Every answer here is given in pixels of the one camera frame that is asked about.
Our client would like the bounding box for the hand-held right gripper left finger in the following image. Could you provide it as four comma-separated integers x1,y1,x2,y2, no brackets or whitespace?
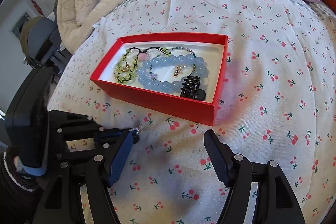
31,131,133,224

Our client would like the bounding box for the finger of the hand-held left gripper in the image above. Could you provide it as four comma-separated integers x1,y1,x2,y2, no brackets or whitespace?
56,133,139,163
49,111,124,138

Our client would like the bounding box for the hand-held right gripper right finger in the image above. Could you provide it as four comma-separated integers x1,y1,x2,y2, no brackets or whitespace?
204,130,306,224

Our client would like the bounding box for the red cardboard box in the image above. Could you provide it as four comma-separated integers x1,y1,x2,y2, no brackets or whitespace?
90,33,228,127

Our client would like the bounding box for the green bead bracelet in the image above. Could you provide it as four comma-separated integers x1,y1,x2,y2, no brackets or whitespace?
114,47,171,84

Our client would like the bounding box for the blue bead bracelet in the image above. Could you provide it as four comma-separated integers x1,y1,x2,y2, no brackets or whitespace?
137,55,208,94

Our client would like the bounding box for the black bracelet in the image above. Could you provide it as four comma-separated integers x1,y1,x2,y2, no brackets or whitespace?
181,76,206,102

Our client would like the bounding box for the person's left forearm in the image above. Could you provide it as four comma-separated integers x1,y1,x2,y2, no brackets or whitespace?
0,151,46,224

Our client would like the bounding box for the olive jacket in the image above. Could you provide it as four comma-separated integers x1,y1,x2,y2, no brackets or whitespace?
20,17,44,55

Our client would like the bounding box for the cherry print bedsheet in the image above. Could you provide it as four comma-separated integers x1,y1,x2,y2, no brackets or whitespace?
47,0,336,224

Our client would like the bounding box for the grey-blue chair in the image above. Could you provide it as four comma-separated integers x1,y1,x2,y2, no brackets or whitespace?
25,17,72,69

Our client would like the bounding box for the dark thin beaded bracelet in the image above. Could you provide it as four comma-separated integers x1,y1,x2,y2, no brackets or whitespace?
171,47,197,75

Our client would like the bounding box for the red wall ornament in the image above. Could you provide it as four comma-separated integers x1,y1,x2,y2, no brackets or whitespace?
29,0,44,16

